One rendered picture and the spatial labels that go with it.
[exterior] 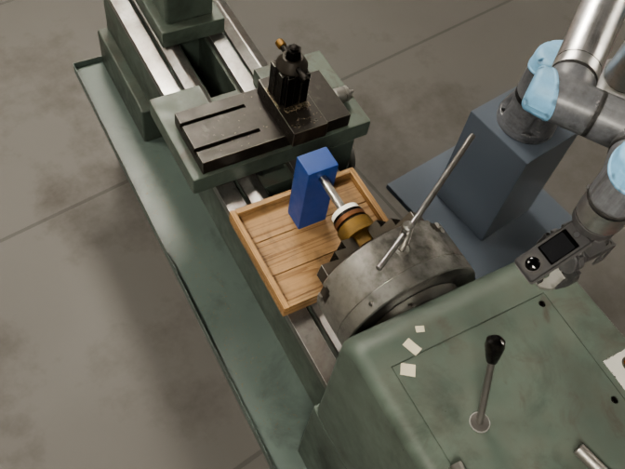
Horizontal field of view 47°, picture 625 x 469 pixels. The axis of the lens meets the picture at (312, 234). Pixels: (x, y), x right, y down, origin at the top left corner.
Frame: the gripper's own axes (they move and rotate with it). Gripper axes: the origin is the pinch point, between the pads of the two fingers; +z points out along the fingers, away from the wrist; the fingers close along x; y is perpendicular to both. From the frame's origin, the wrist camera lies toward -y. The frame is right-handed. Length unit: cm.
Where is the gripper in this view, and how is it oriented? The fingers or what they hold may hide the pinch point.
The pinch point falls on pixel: (538, 284)
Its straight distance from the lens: 134.7
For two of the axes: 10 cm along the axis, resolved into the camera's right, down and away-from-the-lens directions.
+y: 8.7, -3.4, 3.5
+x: -4.7, -7.7, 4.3
